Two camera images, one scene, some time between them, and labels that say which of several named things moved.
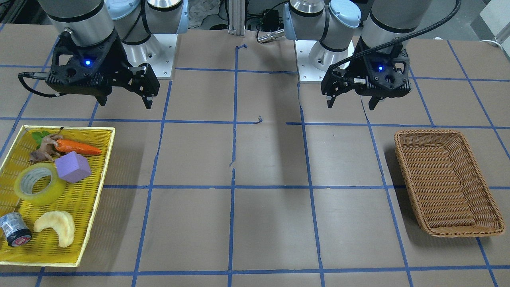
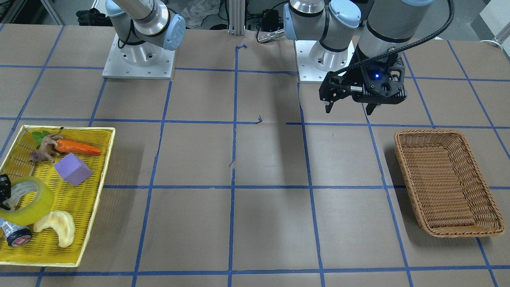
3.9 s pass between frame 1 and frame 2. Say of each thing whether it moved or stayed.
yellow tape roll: moved
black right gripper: moved
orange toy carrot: stayed
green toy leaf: stayed
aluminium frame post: stayed
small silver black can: stayed
